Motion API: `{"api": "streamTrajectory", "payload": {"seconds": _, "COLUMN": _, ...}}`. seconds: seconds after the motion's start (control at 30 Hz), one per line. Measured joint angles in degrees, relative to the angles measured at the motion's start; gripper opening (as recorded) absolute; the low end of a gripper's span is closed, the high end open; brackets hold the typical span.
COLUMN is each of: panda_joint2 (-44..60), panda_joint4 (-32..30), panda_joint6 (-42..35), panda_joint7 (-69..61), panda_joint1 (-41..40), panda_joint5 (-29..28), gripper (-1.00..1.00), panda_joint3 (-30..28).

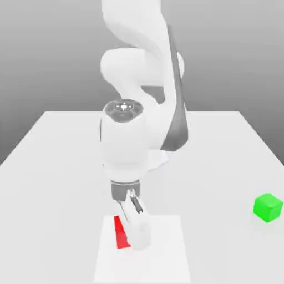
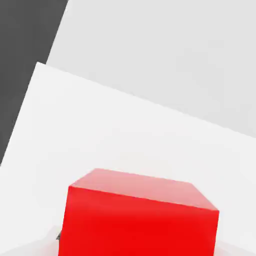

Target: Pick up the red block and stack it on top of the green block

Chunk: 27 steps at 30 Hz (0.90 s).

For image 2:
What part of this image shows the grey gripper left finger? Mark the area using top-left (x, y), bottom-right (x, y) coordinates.
top-left (20, 225), bottom-right (63, 256)

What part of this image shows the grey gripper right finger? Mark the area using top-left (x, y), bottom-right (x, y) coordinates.
top-left (214, 240), bottom-right (249, 256)

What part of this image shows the small red cube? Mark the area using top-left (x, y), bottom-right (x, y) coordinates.
top-left (57, 167), bottom-right (220, 256)

